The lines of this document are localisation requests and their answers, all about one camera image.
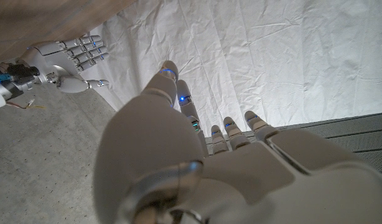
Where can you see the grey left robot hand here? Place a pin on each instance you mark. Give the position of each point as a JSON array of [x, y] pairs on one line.
[[240, 180]]

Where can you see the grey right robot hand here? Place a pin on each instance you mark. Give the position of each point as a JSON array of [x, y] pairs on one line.
[[57, 62]]

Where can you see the white backdrop cloth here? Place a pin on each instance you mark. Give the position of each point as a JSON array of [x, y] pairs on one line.
[[272, 56]]

